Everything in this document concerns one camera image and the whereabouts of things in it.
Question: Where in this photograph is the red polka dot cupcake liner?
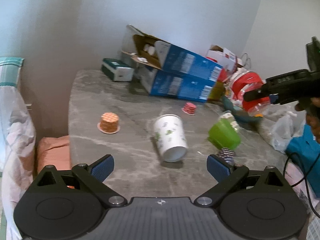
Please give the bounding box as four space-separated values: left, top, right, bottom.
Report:
181 102 197 115

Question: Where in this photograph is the right hand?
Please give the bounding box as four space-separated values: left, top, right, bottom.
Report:
295 98 320 143

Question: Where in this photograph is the clear cup with patterned band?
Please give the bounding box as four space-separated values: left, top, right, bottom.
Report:
219 111 240 133

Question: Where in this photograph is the lower blue cardboard box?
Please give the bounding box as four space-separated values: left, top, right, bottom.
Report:
121 51 215 102

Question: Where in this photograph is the small green white box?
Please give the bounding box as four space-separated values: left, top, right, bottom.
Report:
101 58 134 82

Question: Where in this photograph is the black cable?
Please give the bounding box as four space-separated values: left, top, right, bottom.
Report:
282 152 320 219

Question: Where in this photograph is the upper blue cardboard box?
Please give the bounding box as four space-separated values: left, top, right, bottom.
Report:
121 24 222 82

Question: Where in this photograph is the navy polka dot cupcake liner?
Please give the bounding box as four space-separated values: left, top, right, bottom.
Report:
217 148 235 165

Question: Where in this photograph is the teal glass bowl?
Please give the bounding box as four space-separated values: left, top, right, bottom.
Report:
221 96 263 123

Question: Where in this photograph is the white floral paper cup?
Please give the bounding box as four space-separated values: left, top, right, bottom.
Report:
153 114 188 163

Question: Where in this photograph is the green plastic cup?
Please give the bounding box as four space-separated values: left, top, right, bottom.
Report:
208 119 241 150

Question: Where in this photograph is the blue printed bag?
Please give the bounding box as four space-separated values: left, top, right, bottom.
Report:
285 124 320 198

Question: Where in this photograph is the orange cushion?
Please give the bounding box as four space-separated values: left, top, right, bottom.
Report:
36 135 71 173

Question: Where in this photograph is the white red open carton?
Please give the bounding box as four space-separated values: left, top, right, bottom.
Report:
206 45 243 72

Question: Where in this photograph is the blue cardboard box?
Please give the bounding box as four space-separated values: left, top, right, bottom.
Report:
121 51 215 102
121 24 222 82

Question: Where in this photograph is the plaid teal white pillow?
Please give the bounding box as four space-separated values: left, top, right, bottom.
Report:
1 57 36 239

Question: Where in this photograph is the red banded clear plastic cup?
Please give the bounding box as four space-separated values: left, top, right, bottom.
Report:
228 68 271 117

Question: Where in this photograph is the red yellow box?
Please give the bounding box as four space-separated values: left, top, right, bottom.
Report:
207 69 230 101

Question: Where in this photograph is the clear plastic bag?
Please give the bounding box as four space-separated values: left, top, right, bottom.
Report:
269 111 300 153

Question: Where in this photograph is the orange polka dot cupcake liner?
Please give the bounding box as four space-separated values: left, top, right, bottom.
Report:
97 112 120 134

